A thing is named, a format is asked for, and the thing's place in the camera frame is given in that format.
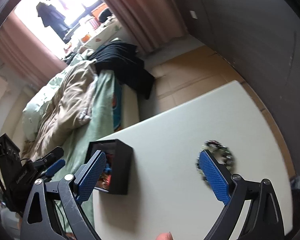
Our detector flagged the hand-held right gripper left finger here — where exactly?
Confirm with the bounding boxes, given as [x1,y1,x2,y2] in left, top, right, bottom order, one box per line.
[20,150,107,240]

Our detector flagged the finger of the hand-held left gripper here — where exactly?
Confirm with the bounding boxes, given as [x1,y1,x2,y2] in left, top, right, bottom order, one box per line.
[44,159,66,177]
[33,147,64,170]

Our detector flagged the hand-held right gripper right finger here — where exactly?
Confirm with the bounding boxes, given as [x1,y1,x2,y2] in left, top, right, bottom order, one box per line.
[199,150,285,240]

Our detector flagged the multicolour bead bracelet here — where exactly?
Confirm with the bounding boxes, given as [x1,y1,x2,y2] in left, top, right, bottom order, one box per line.
[195,139,236,180]

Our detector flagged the black jewelry box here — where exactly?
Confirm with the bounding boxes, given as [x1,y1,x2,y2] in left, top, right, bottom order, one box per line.
[84,139,133,195]

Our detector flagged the beige duvet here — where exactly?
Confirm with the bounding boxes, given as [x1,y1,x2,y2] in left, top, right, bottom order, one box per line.
[23,60,100,160]

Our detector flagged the green bedsheet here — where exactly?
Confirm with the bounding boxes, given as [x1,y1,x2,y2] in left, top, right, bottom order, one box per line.
[23,52,123,233]

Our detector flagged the narrow pink curtain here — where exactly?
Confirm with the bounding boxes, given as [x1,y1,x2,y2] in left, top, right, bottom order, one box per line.
[0,12,68,90]

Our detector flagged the black clothing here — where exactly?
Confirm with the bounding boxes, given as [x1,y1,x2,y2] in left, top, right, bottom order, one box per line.
[87,41,155,100]

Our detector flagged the printed windowsill cushion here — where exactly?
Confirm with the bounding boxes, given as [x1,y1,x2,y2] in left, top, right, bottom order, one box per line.
[80,24,123,48]

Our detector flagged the hanging dark garment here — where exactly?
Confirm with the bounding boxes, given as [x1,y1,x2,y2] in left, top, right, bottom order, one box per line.
[36,2,68,39]

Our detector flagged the black bag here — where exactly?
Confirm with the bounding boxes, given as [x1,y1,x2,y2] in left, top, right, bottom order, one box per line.
[99,9,113,23]

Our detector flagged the wide pink curtain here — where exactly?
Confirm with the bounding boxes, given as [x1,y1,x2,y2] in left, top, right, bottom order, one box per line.
[100,0,187,54]

